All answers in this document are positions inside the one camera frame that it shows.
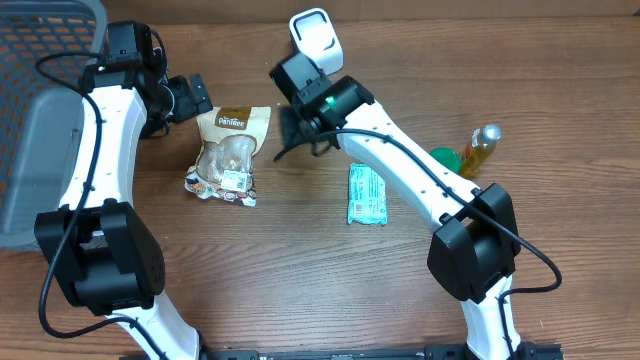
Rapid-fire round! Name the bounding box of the yellow dish soap bottle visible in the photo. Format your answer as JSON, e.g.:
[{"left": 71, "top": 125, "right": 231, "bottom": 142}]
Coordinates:
[{"left": 458, "top": 124, "right": 502, "bottom": 179}]

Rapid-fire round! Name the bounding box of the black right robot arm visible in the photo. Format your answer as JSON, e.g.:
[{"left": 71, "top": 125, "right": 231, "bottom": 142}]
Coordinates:
[{"left": 270, "top": 73, "right": 521, "bottom": 359}]

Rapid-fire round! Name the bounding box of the brown white snack packet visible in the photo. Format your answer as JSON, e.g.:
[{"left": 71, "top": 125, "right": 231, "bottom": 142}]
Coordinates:
[{"left": 184, "top": 106, "right": 272, "bottom": 207}]

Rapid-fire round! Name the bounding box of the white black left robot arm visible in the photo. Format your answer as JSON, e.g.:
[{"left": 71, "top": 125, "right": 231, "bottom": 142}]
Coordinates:
[{"left": 34, "top": 53, "right": 209, "bottom": 359}]

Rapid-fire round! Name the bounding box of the grey plastic mesh basket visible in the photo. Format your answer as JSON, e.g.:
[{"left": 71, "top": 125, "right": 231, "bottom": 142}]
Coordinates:
[{"left": 1, "top": 0, "right": 108, "bottom": 251}]

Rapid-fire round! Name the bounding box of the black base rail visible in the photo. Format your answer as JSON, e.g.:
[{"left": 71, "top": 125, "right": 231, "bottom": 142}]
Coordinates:
[{"left": 119, "top": 342, "right": 566, "bottom": 360}]

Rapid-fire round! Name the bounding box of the white black barcode scanner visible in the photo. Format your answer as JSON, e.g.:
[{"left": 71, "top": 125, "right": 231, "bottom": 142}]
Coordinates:
[{"left": 289, "top": 7, "right": 344, "bottom": 75}]

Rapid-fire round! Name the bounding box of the teal white wet wipes pack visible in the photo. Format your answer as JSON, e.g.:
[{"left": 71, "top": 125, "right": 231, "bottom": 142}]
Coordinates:
[{"left": 347, "top": 163, "right": 388, "bottom": 226}]

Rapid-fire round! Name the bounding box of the green lid white jar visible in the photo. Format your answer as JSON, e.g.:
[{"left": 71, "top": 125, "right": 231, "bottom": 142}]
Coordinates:
[{"left": 430, "top": 147, "right": 461, "bottom": 173}]

